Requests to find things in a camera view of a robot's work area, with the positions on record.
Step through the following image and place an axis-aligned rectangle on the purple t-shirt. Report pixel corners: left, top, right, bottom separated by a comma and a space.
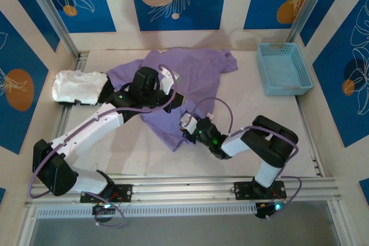
106, 48, 239, 153

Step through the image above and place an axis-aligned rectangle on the light blue plastic basket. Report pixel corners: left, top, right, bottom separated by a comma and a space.
255, 42, 314, 97

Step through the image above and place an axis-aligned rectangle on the folded black t-shirt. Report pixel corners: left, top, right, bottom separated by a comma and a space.
59, 74, 116, 107

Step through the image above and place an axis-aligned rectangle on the folded white t-shirt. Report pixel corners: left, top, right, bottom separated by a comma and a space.
52, 70, 107, 105

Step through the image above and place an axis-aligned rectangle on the white table mat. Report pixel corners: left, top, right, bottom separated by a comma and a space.
67, 49, 318, 177

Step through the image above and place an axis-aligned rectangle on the black controller board with LED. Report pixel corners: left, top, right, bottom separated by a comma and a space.
92, 203, 116, 217
255, 201, 288, 219

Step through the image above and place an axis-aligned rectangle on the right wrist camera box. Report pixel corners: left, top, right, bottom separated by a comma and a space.
180, 113, 198, 134

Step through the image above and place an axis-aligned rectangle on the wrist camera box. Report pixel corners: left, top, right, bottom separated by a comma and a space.
180, 113, 198, 134
160, 67, 184, 96

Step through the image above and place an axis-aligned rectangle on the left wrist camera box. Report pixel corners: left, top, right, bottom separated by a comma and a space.
160, 67, 184, 96

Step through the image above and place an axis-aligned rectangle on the wide aluminium frame rail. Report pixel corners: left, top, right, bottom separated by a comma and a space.
24, 175, 342, 208

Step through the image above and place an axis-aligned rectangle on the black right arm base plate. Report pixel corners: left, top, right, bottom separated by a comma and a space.
234, 181, 288, 200

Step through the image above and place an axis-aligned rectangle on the white slotted cable duct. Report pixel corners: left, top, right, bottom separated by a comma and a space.
36, 203, 257, 219

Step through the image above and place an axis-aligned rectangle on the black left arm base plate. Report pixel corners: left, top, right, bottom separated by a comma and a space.
80, 184, 133, 203

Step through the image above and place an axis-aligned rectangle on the aluminium side rail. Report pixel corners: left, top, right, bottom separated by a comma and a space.
53, 52, 89, 154
295, 96, 326, 177

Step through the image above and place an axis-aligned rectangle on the aluminium frame post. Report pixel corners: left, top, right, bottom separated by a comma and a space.
20, 0, 80, 59
281, 0, 331, 54

